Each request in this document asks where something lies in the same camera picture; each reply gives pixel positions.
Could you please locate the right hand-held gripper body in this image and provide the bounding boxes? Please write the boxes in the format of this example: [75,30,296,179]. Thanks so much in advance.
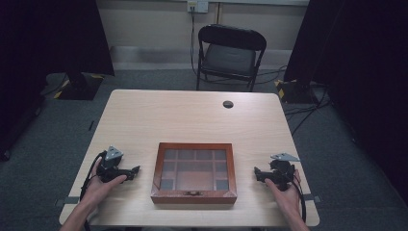
[268,152,301,193]

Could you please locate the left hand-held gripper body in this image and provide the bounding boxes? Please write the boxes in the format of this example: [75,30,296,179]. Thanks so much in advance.
[95,145,129,184]

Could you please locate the wooden box with glass lid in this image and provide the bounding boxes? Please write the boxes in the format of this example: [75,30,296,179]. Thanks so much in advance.
[150,141,239,205]

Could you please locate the person's left hand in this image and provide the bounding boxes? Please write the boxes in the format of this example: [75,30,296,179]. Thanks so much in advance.
[82,156,128,211]

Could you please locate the person's right hand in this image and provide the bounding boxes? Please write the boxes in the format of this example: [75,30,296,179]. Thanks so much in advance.
[264,168,304,220]

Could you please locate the black stand base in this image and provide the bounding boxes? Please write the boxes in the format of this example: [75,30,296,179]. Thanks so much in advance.
[274,78,319,105]
[53,72,106,101]

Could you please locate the black folding chair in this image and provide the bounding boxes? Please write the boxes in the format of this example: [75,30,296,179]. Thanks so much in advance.
[195,23,268,93]

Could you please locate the dark curtain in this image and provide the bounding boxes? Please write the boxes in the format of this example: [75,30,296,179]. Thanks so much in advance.
[0,0,115,162]
[283,0,408,206]

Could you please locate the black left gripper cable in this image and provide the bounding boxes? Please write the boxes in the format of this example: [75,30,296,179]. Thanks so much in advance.
[79,151,108,231]

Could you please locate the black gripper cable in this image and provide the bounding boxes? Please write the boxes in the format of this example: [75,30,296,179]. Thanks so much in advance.
[79,151,108,231]
[282,172,308,224]

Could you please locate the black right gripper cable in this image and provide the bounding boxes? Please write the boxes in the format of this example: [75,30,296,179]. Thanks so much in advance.
[282,172,308,224]

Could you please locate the grey table bracket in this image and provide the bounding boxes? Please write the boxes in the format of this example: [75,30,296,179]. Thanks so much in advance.
[302,193,322,204]
[54,195,80,208]

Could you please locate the black floor cables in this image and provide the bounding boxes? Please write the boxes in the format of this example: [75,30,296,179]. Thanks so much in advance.
[283,86,333,137]

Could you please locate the black wall socket cable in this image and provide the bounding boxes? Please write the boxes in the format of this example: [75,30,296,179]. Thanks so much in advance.
[190,6,199,78]

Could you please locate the white wall socket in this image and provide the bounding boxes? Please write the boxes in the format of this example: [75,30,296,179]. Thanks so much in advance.
[187,0,210,14]

